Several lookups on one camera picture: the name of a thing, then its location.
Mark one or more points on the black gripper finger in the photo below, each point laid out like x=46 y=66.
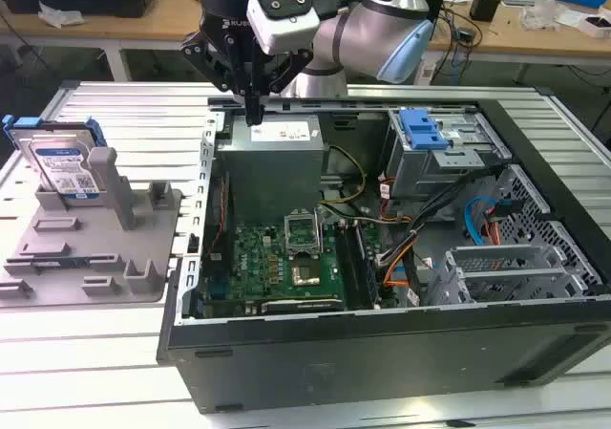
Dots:
x=288 y=70
x=210 y=58

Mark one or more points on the hard disk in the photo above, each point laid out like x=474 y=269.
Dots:
x=57 y=166

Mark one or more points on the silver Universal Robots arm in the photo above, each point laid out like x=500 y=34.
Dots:
x=363 y=32

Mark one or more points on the grey metal disk bay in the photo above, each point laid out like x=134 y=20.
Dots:
x=506 y=257

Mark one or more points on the grey power supply unit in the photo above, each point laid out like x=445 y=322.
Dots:
x=272 y=171

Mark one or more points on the white label tag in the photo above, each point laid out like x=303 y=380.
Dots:
x=427 y=73

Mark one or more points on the blue plastic drive latch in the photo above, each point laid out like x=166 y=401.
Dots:
x=420 y=130

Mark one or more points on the crumpled white plastic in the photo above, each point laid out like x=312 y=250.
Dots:
x=59 y=15

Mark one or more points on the thin metal locking lever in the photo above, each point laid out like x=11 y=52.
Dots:
x=321 y=228

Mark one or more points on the black upright box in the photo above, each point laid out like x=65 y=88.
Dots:
x=438 y=4

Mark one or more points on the grey optical drive cage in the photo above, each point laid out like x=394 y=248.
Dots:
x=420 y=171

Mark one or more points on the green motherboard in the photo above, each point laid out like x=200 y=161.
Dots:
x=258 y=257

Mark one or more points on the black RAM slot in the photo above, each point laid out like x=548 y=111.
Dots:
x=347 y=266
x=354 y=266
x=363 y=265
x=370 y=264

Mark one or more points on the CPU socket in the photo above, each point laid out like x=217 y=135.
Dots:
x=305 y=275

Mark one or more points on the small black box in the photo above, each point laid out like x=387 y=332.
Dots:
x=484 y=8

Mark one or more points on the grey parts rack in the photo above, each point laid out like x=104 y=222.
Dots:
x=95 y=238

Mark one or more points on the black graphics card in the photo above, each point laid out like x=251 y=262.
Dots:
x=301 y=305

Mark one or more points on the clear plastic bags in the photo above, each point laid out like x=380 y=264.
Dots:
x=539 y=15

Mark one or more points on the RAM stick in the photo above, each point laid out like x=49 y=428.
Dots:
x=52 y=263

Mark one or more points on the white open box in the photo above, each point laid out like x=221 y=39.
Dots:
x=589 y=30

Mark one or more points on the black PC case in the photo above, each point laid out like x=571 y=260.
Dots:
x=382 y=362

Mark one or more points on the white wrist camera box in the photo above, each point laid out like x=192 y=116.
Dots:
x=286 y=27

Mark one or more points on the wooden desk white frame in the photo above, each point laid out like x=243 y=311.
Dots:
x=143 y=27

